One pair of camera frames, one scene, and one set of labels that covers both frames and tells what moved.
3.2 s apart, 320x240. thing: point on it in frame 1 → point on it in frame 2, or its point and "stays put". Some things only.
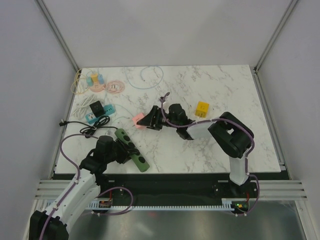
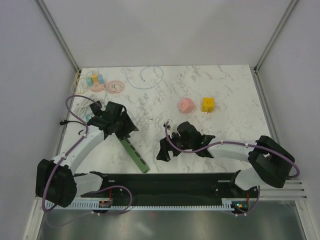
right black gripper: x=149 y=121 → x=163 y=154
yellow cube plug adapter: x=201 y=109 → x=207 y=104
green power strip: x=140 y=161 stays put
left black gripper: x=126 y=153 → x=129 y=126
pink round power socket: x=97 y=87 stays put
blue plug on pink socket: x=101 y=79 stays put
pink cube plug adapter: x=136 y=118 → x=186 y=105
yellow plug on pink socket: x=94 y=77 stays put
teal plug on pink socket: x=89 y=81 stays put
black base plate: x=182 y=186 stays put
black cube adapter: x=97 y=108 stays put
